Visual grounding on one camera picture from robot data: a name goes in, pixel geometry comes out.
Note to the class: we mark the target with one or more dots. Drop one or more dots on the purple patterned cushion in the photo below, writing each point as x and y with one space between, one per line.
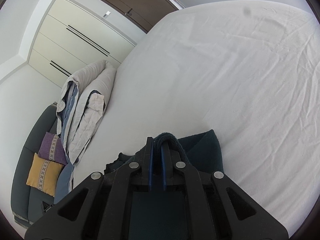
50 147

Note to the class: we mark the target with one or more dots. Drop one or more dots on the white wardrobe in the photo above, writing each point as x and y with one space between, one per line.
62 42

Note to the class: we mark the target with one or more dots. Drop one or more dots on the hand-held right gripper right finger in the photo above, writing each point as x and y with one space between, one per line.
165 170

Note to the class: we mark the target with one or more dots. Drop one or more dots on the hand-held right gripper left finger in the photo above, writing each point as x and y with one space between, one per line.
150 170

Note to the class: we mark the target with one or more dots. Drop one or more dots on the folded grey blue duvet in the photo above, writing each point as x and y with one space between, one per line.
87 105

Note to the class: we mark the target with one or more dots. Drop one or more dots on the white light switch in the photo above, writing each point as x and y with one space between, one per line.
106 14

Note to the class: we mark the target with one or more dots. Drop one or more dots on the large blue pillow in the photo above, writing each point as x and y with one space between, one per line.
62 182

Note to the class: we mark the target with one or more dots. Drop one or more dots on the dark grey upholstered headboard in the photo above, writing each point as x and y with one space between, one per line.
25 167

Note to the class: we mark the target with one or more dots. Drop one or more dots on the yellow patterned cushion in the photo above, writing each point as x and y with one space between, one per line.
42 175

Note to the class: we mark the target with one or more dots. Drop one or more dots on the bed with white sheet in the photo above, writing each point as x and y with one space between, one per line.
225 92

